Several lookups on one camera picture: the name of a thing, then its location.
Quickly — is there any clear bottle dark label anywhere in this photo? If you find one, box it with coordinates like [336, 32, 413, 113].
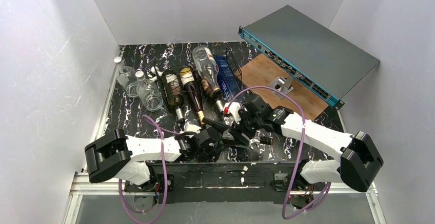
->
[135, 70, 163, 112]

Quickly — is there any clear bottle gold label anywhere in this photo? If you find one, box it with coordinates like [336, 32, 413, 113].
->
[234, 133, 273, 149]

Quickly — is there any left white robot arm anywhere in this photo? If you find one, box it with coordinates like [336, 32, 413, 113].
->
[85, 118, 230, 185]

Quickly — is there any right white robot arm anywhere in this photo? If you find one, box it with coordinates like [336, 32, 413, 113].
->
[224, 94, 384, 192]

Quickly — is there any blue label clear bottle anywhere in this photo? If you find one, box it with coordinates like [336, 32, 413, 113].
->
[214, 55, 243, 102]

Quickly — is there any dark wine bottle gold cap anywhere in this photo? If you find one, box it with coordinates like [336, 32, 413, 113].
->
[180, 67, 205, 126]

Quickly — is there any dark wine bottle silver cap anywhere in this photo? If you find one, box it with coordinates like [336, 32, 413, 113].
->
[162, 69, 185, 125]

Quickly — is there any clear bottle brown neck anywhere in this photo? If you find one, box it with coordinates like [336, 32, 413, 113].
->
[192, 45, 222, 98]

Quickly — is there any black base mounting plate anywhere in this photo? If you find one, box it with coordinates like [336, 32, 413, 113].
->
[112, 161, 347, 205]

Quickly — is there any brown wooden board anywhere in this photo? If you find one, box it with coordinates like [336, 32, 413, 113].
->
[241, 54, 329, 120]

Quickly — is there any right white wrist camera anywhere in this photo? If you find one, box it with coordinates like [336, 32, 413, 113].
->
[224, 102, 250, 125]

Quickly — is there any black wire wine rack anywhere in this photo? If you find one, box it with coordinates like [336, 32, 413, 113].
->
[151, 43, 243, 113]

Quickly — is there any grey metal bracket stand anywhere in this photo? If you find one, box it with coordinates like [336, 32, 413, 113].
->
[268, 75, 294, 99]

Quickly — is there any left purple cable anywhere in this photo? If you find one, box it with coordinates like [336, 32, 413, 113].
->
[118, 114, 191, 224]

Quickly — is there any purple cable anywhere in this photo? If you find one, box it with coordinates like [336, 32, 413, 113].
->
[226, 86, 332, 220]
[118, 114, 191, 224]

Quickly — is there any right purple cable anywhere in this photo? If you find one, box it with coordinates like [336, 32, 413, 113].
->
[226, 86, 332, 220]

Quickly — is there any teal network switch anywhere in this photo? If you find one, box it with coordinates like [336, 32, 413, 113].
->
[239, 5, 380, 109]

